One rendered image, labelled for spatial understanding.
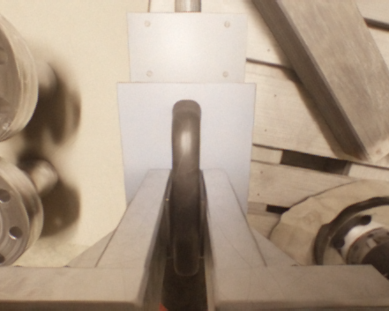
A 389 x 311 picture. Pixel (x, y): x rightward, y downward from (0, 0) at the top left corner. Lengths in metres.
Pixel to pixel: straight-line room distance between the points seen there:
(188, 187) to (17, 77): 0.37
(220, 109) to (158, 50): 0.11
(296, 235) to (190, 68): 0.47
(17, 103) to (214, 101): 0.35
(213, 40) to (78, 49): 0.47
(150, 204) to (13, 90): 0.37
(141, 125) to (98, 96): 0.45
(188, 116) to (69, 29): 0.56
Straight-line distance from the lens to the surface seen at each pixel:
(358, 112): 0.51
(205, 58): 0.29
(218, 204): 0.16
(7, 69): 0.49
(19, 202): 0.54
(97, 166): 0.71
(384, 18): 0.62
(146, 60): 0.29
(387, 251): 0.64
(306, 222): 0.61
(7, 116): 0.50
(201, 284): 0.36
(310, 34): 0.46
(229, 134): 0.24
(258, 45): 0.52
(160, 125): 0.23
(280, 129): 0.54
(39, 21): 0.76
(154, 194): 0.18
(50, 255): 0.95
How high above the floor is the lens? 0.64
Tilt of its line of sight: 75 degrees down
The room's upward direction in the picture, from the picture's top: 177 degrees clockwise
